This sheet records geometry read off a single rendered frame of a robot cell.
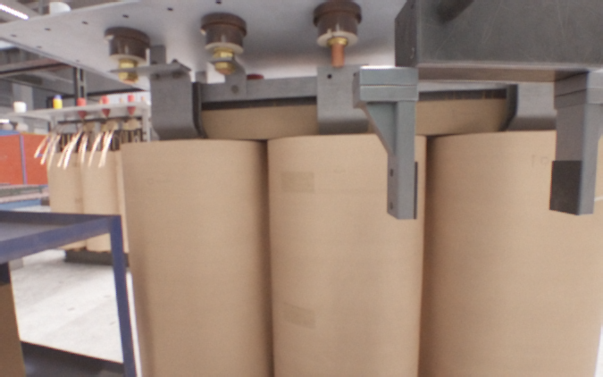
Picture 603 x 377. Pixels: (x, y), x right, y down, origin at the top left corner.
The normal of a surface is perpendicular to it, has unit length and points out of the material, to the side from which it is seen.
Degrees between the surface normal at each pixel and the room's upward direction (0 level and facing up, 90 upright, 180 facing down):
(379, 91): 90
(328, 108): 90
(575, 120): 90
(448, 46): 90
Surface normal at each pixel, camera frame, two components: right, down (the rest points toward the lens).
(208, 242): 0.18, 0.08
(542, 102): -0.17, 0.09
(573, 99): -1.00, 0.01
